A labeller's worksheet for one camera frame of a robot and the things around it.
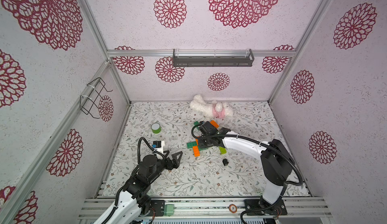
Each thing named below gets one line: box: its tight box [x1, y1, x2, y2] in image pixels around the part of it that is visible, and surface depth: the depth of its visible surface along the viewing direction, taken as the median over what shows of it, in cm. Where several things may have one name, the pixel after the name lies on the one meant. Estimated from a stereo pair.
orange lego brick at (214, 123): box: [210, 120, 220, 129], surface depth 108 cm
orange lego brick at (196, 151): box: [192, 145, 201, 157], surface depth 92 cm
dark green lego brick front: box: [186, 141, 198, 149], surface depth 94 cm
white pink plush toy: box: [189, 93, 234, 120], surface depth 106 cm
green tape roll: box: [150, 122, 162, 134], surface depth 102 cm
